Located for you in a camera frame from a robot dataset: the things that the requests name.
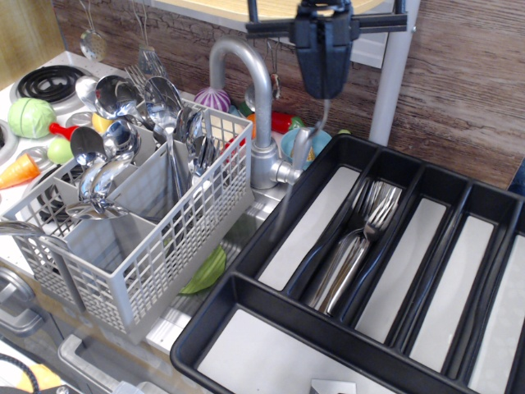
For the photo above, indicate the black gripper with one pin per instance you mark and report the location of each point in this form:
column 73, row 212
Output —
column 334, row 20

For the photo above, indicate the silver fork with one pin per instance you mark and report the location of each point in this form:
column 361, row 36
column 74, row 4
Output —
column 374, row 226
column 296, row 174
column 137, row 77

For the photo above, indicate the silver forks stack in tray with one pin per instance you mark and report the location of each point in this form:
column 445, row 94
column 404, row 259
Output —
column 362, row 206

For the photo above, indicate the silver fork behind spoons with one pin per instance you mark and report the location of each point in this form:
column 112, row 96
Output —
column 137, row 77

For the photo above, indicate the black cutlery tray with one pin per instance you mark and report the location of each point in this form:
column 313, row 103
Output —
column 436, row 306

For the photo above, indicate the grey plastic cutlery basket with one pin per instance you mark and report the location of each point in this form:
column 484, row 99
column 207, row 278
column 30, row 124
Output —
column 124, row 272

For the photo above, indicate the grey metal pole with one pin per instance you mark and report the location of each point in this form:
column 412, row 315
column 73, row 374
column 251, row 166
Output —
column 392, row 74

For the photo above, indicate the light wooden shelf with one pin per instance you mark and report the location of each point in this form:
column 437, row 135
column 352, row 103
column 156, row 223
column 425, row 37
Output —
column 229, row 12

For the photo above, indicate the red toy pepper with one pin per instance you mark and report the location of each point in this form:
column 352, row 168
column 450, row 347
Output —
column 281, row 123

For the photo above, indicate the purple toy onion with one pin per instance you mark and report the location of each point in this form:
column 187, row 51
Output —
column 213, row 98

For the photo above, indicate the silver spoons in right compartment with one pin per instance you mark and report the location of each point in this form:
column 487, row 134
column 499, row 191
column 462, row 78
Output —
column 202, row 148

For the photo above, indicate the large silver spoon centre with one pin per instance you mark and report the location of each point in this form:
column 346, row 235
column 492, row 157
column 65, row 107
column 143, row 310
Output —
column 163, row 104

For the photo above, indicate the large silver spoon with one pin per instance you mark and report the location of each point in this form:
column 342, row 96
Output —
column 163, row 104
column 117, row 98

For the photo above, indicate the hanging silver spatula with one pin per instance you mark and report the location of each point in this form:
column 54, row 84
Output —
column 148, row 60

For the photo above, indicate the large silver spoon left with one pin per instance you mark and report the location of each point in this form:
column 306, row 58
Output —
column 117, row 98

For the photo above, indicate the silver spoon middle left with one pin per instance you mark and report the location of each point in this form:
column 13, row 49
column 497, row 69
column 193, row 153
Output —
column 122, row 141

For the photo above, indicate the hanging silver skimmer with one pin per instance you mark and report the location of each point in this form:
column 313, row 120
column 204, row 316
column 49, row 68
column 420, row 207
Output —
column 92, row 44

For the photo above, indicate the yellow toy lemon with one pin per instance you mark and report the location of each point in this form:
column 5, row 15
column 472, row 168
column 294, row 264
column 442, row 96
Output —
column 100, row 124

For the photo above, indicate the silver spoon far left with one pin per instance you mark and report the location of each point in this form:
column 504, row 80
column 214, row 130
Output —
column 85, row 88

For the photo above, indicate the green toy leaf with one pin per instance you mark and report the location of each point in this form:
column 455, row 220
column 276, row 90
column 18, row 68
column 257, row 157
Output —
column 208, row 273

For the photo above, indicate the black stove burner coil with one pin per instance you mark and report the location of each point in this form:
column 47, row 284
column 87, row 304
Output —
column 52, row 84

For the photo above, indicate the silver spoon low front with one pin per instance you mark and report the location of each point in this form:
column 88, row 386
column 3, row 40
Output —
column 94, row 191

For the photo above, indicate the small green toy fruit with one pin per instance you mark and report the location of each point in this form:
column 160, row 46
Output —
column 59, row 151

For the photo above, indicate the green toy cabbage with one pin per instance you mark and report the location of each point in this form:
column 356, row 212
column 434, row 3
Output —
column 30, row 118

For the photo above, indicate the orange toy carrot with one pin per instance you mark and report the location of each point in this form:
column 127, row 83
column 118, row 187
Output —
column 22, row 170

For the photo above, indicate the yellow toy bottom left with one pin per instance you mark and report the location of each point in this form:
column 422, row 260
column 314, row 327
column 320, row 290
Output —
column 45, row 377

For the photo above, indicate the silver faucet handle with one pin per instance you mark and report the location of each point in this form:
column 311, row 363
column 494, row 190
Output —
column 301, row 148

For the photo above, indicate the red toy handle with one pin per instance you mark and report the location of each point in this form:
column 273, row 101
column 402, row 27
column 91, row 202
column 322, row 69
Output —
column 63, row 131

